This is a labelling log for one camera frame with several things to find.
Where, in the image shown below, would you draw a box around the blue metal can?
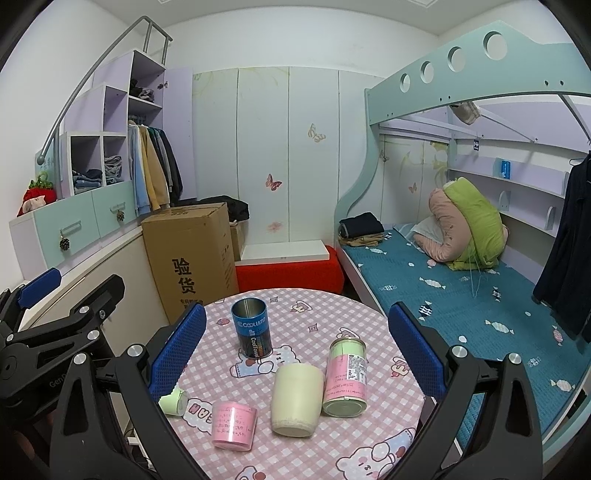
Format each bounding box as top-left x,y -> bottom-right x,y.
231,298 -> 273,360

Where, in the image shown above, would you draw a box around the black clothes pile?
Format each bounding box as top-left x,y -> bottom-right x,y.
178,195 -> 251,223

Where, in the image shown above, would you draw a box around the grey cloth bundle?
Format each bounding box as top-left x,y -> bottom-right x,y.
455,102 -> 481,126

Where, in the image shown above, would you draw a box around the white board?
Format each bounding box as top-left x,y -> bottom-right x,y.
240,240 -> 329,265

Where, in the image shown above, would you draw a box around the white low cabinet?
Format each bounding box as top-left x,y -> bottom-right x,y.
23,226 -> 171,333

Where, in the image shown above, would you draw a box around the white wardrobe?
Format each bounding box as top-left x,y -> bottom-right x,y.
191,66 -> 386,245

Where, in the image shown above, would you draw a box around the folded grey jeans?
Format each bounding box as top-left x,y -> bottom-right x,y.
104,155 -> 123,185

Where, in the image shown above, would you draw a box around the purple stair cabinet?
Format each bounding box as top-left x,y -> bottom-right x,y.
9,48 -> 193,278

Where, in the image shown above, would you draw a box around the red strawberry plush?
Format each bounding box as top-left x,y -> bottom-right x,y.
17,178 -> 57,217

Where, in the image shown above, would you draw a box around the red ottoman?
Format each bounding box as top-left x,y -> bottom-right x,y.
235,246 -> 345,296

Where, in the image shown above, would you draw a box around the small cardboard box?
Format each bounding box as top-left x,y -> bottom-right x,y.
229,222 -> 246,261

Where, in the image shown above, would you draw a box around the teal bunk bed frame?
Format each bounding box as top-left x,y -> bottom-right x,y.
333,19 -> 591,462

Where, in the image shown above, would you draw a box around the folded dark clothes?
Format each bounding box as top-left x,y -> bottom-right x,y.
338,212 -> 385,238

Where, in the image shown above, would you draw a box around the hanging light blue shirt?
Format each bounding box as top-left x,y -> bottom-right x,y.
127,122 -> 151,217

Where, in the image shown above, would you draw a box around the blue candy print mattress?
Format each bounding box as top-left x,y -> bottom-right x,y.
339,222 -> 591,444

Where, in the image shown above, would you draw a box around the green rolled quilt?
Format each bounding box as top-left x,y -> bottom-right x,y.
443,178 -> 504,271

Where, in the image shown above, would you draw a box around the pink and green can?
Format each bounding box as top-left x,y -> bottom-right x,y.
322,337 -> 369,417

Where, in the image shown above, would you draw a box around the cream cup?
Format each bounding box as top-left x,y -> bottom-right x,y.
270,363 -> 325,438

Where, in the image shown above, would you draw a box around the pink plastic cup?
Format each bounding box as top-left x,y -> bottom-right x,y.
211,401 -> 258,451

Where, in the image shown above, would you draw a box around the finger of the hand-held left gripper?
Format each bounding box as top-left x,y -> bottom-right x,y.
7,274 -> 126,354
0,267 -> 63,329

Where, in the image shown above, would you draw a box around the folded blue clothes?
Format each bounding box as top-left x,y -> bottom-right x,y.
73,168 -> 103,195

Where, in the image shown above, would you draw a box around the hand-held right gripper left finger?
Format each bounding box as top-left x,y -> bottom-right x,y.
48,304 -> 207,480

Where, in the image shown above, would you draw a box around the hanging dark garment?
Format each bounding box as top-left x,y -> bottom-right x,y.
533,152 -> 591,342

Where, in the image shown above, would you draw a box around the small green cup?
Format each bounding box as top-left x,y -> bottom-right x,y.
158,387 -> 188,417

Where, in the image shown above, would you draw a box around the large cardboard box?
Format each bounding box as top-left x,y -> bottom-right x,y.
141,202 -> 239,326

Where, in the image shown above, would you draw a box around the hanging dark jackets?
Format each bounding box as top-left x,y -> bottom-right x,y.
154,129 -> 184,206

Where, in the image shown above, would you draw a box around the white pillow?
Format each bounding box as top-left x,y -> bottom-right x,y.
412,217 -> 445,244

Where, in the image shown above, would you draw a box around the pink rolled quilt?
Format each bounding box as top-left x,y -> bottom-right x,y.
412,187 -> 509,264

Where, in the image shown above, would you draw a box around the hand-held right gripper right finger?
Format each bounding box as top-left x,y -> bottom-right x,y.
388,302 -> 557,480

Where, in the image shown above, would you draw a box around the folded grey clothes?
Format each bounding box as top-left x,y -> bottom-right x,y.
128,79 -> 155,103

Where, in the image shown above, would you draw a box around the hanging yellow jacket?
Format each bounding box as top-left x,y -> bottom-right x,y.
139,127 -> 171,212

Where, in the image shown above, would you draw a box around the folded tan clothes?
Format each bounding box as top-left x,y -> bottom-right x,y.
339,232 -> 387,247

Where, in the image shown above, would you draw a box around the grey metal handrail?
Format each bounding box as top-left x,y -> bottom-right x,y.
41,16 -> 172,185

